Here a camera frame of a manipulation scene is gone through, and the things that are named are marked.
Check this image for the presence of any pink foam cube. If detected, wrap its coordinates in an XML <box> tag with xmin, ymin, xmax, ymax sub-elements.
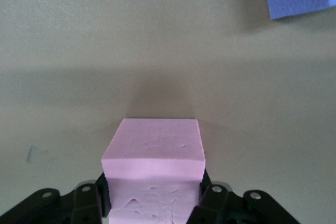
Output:
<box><xmin>101</xmin><ymin>118</ymin><xmax>206</xmax><ymax>224</ymax></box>

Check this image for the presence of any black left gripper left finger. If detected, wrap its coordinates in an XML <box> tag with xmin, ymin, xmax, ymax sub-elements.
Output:
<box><xmin>0</xmin><ymin>173</ymin><xmax>111</xmax><ymax>224</ymax></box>

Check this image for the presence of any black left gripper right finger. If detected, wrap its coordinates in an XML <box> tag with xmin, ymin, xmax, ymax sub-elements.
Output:
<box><xmin>185</xmin><ymin>168</ymin><xmax>301</xmax><ymax>224</ymax></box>

